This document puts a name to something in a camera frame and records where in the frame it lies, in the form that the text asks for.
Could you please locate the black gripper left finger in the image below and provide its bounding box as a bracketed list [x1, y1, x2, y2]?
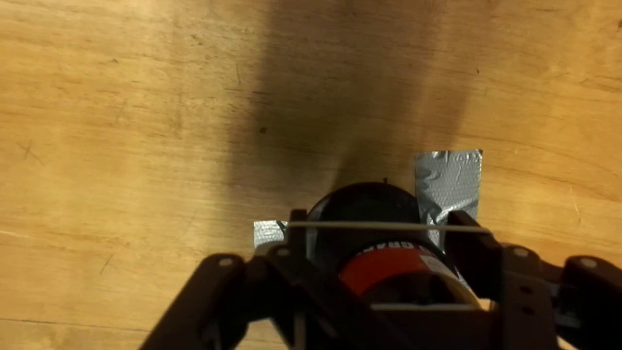
[139, 209, 382, 350]

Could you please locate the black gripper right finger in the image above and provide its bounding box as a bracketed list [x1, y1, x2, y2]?
[367, 211, 622, 350]

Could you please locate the thin tan rubber band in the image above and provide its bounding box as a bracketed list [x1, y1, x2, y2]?
[277, 221, 487, 232]

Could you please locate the black cup with red label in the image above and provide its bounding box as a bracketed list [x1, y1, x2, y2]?
[306, 182, 477, 306]

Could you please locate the grey duct tape strip left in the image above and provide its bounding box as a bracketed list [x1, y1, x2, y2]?
[252, 219, 287, 246]

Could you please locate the grey duct tape strip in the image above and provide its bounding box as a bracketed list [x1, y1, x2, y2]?
[413, 149, 481, 246]
[252, 219, 287, 246]

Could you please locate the grey duct tape strip right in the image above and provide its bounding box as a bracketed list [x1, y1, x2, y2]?
[413, 149, 481, 246]

